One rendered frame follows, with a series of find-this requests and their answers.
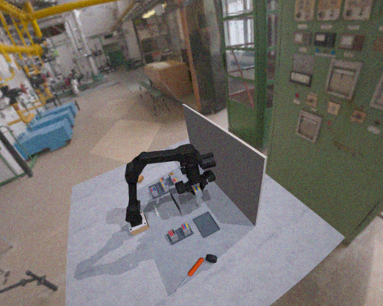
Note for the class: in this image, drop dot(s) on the orange-handled screwdriver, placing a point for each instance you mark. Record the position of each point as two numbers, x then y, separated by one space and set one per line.
192 271

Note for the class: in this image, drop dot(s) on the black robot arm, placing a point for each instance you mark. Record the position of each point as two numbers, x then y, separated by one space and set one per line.
186 154

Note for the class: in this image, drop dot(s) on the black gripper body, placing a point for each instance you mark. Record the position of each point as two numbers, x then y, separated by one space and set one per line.
195 179

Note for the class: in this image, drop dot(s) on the black slotted rack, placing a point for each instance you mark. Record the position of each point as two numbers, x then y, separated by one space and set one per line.
160 189

